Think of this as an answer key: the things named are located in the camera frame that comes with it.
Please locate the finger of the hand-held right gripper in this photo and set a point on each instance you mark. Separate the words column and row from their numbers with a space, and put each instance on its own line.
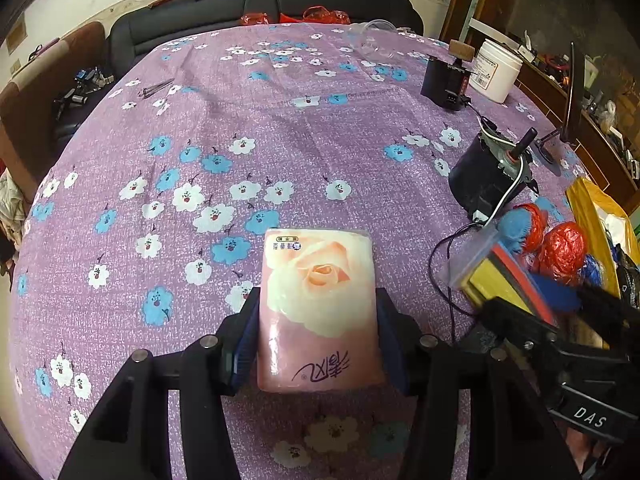
column 555, row 292
column 520, row 322

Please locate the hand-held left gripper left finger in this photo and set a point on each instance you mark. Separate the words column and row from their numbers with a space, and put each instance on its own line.
column 245, row 340

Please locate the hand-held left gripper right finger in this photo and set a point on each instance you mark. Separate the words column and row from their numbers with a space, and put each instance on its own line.
column 392, row 345

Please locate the blue white plastic bag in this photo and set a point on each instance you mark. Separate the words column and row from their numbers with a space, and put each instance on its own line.
column 592, row 267

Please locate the striped colourful sponge pack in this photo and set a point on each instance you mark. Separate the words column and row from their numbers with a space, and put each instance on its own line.
column 492, row 275

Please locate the small blue towel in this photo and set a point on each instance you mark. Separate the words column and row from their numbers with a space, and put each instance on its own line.
column 515, row 227

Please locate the pink rose tissue pack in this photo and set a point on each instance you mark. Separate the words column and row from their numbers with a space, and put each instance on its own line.
column 320, row 310

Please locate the yellow box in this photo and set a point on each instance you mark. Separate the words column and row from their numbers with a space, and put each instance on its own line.
column 587, row 205

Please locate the black phone stand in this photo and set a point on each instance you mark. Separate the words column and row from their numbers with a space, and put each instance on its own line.
column 545, row 152

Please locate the black cylindrical motor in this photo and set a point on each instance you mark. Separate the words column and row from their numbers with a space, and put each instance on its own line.
column 475, row 175

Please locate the pile of small tools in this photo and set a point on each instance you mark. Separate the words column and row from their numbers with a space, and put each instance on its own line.
column 605, row 110

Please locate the black phone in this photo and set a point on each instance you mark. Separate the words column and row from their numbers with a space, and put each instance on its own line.
column 574, row 100

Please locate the wooden partition cabinet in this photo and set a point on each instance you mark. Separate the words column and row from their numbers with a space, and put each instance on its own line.
column 545, row 95

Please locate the white plastic jar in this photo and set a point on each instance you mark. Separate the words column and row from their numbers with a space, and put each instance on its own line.
column 495, row 72

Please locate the purple floral tablecloth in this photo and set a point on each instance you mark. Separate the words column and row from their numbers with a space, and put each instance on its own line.
column 250, row 110

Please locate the black device base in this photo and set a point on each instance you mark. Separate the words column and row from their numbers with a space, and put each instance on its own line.
column 442, row 82

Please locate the metal tweezers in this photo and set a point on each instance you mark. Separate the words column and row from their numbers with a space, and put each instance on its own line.
column 157, row 87

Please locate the pile of clothes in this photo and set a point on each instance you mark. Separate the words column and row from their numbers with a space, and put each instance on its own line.
column 10, row 200

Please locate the black blue gadget pile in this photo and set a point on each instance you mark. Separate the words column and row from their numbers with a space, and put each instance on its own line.
column 80, row 92

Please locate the clear plastic cup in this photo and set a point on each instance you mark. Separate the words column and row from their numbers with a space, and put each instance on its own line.
column 367, row 35

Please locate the brown chair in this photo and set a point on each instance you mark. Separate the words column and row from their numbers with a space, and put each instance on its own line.
column 30, row 110

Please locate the thin red plastic bag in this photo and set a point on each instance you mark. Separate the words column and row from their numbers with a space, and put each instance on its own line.
column 255, row 20
column 320, row 14

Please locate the black sofa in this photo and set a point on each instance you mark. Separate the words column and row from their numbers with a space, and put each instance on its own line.
column 200, row 15

